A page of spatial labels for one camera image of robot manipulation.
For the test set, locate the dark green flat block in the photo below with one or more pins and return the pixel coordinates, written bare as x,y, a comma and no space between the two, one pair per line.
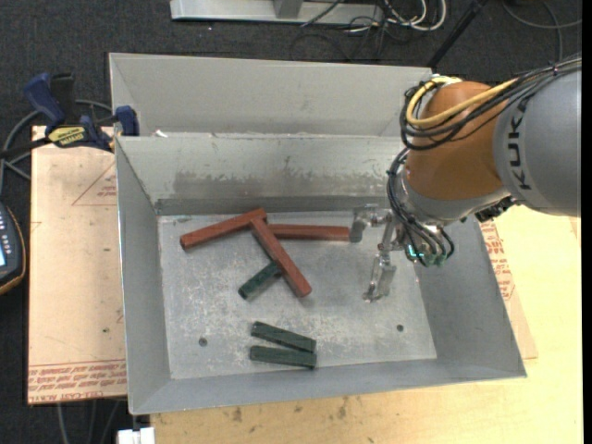
283,357
258,282
284,336

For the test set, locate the brown cardboard board, red print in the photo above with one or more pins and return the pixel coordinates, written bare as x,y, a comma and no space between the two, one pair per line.
74,257

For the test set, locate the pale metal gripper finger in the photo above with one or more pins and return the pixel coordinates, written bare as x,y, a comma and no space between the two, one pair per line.
389,278
375,280

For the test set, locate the red-brown flat block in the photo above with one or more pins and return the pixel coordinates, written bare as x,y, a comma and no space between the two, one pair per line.
310,232
217,231
283,259

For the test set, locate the grey metal bin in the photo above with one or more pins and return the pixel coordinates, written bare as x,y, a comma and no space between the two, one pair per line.
208,331

